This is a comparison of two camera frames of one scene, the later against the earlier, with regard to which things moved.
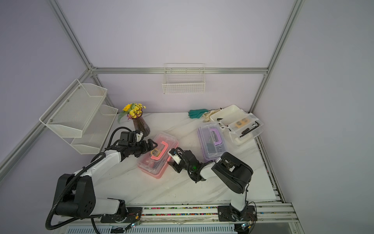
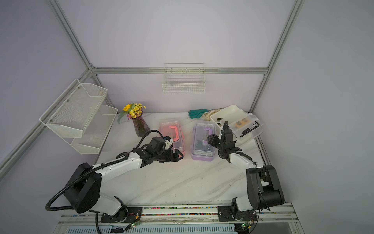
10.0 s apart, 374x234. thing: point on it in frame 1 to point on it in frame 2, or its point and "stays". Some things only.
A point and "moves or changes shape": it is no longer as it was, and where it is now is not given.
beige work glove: [206, 115] stays
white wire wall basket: [184, 78] stays
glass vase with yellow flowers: [134, 111] stays
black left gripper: [145, 148] to [171, 158]
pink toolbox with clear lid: [154, 162] moves or changes shape
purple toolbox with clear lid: [212, 141] moves or changes shape
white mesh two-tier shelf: [78, 117] stays
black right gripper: [177, 166] to [213, 141]
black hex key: [250, 130] stays
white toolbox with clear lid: [241, 126] stays
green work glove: [197, 113] stays
